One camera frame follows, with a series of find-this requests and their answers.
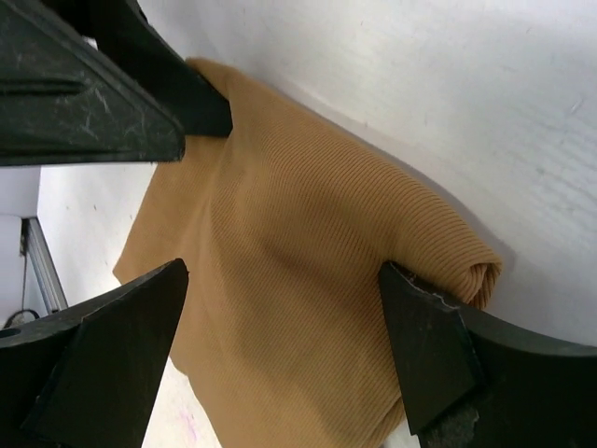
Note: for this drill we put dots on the aluminium rail frame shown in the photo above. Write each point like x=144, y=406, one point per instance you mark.
x=42, y=288

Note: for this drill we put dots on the tan tank top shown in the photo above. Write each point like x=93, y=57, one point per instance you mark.
x=284, y=225

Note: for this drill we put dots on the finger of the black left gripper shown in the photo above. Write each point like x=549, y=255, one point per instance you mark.
x=62, y=101
x=122, y=32

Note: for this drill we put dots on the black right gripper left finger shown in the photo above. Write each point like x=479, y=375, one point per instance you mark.
x=89, y=375

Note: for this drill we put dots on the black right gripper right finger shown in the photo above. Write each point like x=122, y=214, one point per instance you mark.
x=469, y=379

